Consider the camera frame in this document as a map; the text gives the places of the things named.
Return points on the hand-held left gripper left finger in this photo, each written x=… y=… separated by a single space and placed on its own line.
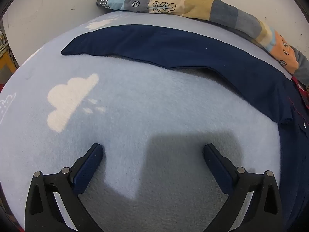
x=87 y=171

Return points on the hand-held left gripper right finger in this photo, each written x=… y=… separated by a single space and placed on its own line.
x=217 y=169

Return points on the navy blue jacket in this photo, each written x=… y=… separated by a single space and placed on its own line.
x=169 y=46

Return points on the light blue cloud-print blanket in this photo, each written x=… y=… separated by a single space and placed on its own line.
x=144 y=101

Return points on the yellow wooden stool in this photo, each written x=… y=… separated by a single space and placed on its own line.
x=6 y=60

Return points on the patchwork quilt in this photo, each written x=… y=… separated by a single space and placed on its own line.
x=193 y=4

